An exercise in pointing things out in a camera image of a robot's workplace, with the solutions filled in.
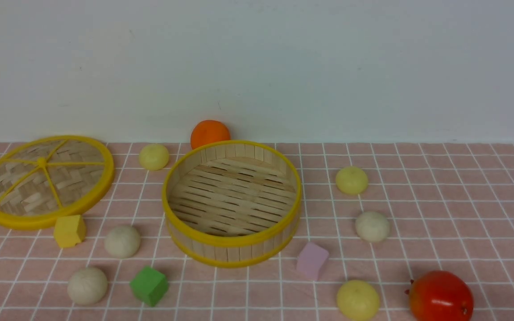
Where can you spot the yellow bun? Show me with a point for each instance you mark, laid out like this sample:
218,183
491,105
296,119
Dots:
358,300
154,157
352,180

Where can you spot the white bun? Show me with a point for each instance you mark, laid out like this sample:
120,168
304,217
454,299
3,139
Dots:
372,227
87,286
122,242

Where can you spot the bamboo steamer tray yellow rim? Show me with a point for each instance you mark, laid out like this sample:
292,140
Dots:
232,204

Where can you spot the woven bamboo steamer lid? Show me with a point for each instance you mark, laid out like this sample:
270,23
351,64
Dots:
53,177

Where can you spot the orange fruit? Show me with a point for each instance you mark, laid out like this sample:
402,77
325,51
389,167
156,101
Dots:
208,132

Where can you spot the pink foam block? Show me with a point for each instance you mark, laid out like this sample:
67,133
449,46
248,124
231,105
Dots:
311,260

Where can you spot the green cube block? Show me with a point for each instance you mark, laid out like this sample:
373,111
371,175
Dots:
149,286

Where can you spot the yellow foam block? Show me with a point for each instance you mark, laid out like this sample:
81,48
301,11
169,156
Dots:
69,231

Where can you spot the red tomato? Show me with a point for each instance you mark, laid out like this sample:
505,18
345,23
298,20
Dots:
440,296

